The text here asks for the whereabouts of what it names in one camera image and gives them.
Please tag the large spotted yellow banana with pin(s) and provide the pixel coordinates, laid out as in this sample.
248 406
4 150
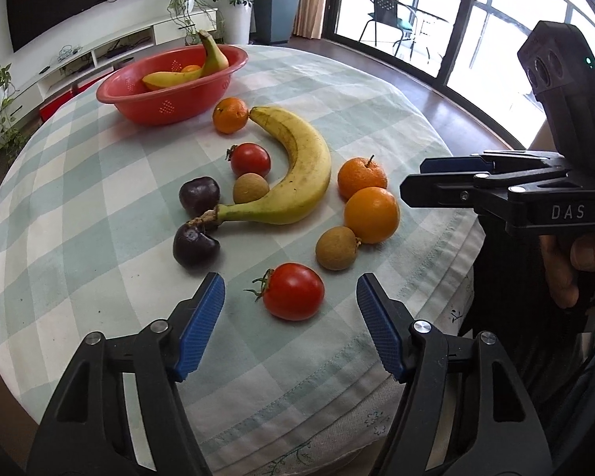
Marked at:
302 158

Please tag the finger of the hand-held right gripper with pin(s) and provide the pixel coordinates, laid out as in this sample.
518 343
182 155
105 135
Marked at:
436 191
451 163

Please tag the large red tomato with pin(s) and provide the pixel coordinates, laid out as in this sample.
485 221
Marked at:
293 291

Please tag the balcony table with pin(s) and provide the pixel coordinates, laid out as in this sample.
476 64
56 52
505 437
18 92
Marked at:
431 22

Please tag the black balcony chair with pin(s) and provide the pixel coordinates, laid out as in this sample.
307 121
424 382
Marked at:
384 10

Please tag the white television cabinet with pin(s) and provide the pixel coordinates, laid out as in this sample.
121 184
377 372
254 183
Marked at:
139 34

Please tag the schefflera in white pot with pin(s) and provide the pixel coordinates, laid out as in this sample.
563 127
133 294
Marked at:
235 20

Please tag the small red tomato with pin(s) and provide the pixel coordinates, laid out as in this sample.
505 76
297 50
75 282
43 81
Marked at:
250 161

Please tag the beige curtain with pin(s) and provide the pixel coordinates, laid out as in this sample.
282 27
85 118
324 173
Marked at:
317 0

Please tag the large smooth orange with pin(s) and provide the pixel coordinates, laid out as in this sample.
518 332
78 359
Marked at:
372 215

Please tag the dark purple fruit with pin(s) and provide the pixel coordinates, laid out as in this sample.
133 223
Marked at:
199 197
194 247

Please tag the small pothos in white pot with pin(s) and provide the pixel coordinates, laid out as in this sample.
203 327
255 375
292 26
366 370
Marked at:
0 79

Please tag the tall plant in dark pot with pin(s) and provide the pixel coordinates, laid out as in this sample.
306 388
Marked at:
276 17

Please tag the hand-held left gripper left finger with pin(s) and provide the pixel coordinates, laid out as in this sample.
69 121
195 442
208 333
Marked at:
201 327

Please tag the large brown round fruit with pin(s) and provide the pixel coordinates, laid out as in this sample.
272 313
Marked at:
336 248

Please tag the mandarin with long stem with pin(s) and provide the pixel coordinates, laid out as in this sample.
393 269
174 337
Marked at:
362 178

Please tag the person's right hand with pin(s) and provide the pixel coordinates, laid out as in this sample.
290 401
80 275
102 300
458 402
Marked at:
570 267

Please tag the black media device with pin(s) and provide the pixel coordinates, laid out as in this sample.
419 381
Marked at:
126 49

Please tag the mandarin with green calyx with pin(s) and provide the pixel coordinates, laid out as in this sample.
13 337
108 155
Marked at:
230 116

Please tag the small orange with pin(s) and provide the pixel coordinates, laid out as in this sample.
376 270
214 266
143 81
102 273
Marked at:
191 68

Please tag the red storage box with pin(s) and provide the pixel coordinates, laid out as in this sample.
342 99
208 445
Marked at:
87 87
57 106

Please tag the trailing pothos in white pot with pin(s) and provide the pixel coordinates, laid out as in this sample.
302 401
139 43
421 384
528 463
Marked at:
183 0

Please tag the person's dark trousers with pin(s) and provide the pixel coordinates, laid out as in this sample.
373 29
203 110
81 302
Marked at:
515 282

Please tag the red plastic basket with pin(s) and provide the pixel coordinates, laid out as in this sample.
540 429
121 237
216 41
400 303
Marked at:
178 106

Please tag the small brown round fruit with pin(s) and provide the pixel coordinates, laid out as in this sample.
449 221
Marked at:
250 188

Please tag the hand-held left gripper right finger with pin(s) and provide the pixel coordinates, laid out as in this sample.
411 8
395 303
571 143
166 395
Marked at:
379 327

